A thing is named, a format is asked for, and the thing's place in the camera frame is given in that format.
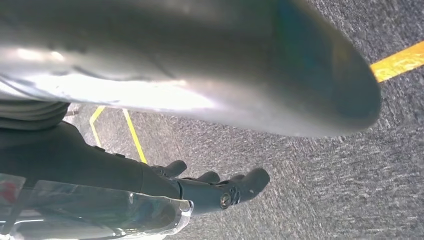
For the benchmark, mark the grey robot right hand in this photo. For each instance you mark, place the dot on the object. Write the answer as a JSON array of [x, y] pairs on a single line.
[[82, 165]]

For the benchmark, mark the yellow floor tape square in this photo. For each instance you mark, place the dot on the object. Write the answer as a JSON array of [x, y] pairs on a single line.
[[134, 136], [397, 63]]

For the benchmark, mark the silver robot leg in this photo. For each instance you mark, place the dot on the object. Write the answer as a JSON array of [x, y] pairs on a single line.
[[198, 49]]

